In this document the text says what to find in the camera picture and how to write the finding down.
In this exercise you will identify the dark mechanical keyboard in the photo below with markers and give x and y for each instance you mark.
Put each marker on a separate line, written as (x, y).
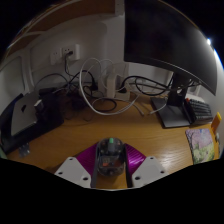
(200, 110)

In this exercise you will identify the wooden wall shelf unit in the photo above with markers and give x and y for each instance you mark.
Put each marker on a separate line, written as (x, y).
(66, 13)

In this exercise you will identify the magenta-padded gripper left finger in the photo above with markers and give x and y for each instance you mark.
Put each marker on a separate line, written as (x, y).
(71, 170)

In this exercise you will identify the silver mini computer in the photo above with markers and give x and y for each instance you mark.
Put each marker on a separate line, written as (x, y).
(23, 115)

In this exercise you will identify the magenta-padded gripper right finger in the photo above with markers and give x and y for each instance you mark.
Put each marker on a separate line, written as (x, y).
(150, 168)

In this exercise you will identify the black computer monitor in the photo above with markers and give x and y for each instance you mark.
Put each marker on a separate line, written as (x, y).
(160, 33)

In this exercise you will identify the small metal bracket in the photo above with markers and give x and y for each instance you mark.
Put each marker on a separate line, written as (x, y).
(24, 150)

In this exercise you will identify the white power strip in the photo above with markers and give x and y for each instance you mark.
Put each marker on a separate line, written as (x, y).
(115, 85)

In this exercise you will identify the white wall socket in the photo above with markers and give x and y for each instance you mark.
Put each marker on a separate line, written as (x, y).
(70, 51)

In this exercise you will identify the transparent computer mouse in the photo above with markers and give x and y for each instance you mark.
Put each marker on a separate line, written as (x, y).
(111, 156)

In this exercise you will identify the cherry blossom print mouse pad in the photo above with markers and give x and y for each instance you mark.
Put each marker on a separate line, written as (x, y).
(200, 146)

